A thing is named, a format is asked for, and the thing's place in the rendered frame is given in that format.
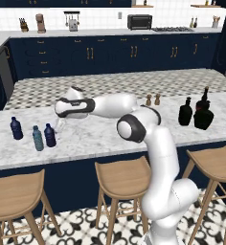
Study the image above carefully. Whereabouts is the rail with hanging tools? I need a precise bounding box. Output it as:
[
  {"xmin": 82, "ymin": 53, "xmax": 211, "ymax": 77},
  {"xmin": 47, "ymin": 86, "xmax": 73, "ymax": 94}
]
[{"xmin": 63, "ymin": 11, "xmax": 81, "ymax": 33}]

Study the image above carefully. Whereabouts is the knife block with knives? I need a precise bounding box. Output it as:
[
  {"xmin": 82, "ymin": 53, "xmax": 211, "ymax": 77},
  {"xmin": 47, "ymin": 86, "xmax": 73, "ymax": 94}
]
[{"xmin": 18, "ymin": 17, "xmax": 30, "ymax": 33}]

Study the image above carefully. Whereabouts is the navy wall cupboard run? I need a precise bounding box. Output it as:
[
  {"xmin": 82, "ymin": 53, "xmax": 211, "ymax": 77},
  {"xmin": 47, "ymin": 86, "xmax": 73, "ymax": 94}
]
[{"xmin": 0, "ymin": 0, "xmax": 132, "ymax": 9}]

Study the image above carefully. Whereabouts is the squat black glass bottle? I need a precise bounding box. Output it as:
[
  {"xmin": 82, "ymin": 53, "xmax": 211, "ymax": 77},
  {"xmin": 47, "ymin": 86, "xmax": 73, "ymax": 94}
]
[{"xmin": 192, "ymin": 100, "xmax": 215, "ymax": 131}]

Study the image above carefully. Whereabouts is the black toaster oven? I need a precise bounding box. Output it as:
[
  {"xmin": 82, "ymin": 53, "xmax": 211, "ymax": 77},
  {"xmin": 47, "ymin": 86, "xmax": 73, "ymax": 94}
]
[{"xmin": 126, "ymin": 13, "xmax": 153, "ymax": 31}]

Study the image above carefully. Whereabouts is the grey dishwasher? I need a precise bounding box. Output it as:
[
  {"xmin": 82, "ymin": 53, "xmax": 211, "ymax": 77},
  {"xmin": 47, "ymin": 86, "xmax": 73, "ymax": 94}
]
[{"xmin": 0, "ymin": 44, "xmax": 15, "ymax": 102}]

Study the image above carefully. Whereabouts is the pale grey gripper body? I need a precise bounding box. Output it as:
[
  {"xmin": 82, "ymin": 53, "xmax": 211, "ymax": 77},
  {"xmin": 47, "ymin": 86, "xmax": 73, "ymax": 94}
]
[{"xmin": 54, "ymin": 118, "xmax": 67, "ymax": 134}]

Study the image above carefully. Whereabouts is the navy tall cupboard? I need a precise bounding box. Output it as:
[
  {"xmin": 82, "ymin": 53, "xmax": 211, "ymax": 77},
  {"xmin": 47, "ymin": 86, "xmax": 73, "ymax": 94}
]
[{"xmin": 212, "ymin": 0, "xmax": 226, "ymax": 76}]

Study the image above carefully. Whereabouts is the navy base cupboard run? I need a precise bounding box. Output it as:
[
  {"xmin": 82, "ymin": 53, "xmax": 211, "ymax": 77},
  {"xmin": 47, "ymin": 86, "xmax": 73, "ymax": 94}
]
[{"xmin": 9, "ymin": 33, "xmax": 222, "ymax": 80}]

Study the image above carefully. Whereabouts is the black gas hob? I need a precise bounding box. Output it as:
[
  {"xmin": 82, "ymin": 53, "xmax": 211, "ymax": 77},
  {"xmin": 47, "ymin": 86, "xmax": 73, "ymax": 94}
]
[{"xmin": 150, "ymin": 26, "xmax": 195, "ymax": 33}]

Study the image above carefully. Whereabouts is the dark blue plastic bottle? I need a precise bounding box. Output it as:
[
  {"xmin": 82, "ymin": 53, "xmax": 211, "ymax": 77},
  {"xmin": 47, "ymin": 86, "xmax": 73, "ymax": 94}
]
[
  {"xmin": 10, "ymin": 116, "xmax": 24, "ymax": 141},
  {"xmin": 43, "ymin": 122, "xmax": 57, "ymax": 148}
]

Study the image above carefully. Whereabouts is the tall dark red glass bottle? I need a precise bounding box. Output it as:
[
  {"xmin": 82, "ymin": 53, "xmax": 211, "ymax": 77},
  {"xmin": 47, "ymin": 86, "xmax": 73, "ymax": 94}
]
[{"xmin": 196, "ymin": 85, "xmax": 212, "ymax": 111}]

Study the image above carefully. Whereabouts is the navy kitchen island base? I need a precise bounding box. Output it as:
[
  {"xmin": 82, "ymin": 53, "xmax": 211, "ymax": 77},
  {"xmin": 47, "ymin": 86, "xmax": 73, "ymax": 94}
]
[{"xmin": 0, "ymin": 139, "xmax": 226, "ymax": 218}]

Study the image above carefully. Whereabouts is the wooden wall shelf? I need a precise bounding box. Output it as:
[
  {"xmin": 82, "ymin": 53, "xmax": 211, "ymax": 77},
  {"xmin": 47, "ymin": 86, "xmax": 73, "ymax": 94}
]
[
  {"xmin": 190, "ymin": 0, "xmax": 222, "ymax": 9},
  {"xmin": 131, "ymin": 0, "xmax": 154, "ymax": 9}
]

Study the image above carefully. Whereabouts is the wooden bar stool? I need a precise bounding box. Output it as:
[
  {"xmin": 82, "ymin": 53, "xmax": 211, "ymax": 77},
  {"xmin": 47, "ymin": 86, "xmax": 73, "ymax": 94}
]
[
  {"xmin": 181, "ymin": 144, "xmax": 226, "ymax": 245},
  {"xmin": 0, "ymin": 168, "xmax": 63, "ymax": 245},
  {"xmin": 94, "ymin": 155, "xmax": 152, "ymax": 245}
]

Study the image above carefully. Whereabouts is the brown coffee grinder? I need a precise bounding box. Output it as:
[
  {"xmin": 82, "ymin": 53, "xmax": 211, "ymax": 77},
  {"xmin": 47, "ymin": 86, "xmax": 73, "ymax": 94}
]
[{"xmin": 34, "ymin": 12, "xmax": 47, "ymax": 34}]

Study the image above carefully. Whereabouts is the pot with kitchen tools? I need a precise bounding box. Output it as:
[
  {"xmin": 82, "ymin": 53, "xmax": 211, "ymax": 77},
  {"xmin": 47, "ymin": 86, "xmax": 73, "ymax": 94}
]
[{"xmin": 212, "ymin": 14, "xmax": 221, "ymax": 30}]

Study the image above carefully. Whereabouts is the teal plastic bottle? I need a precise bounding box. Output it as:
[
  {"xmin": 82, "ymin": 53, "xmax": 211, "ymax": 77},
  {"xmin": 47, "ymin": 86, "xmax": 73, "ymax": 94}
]
[{"xmin": 32, "ymin": 124, "xmax": 45, "ymax": 152}]

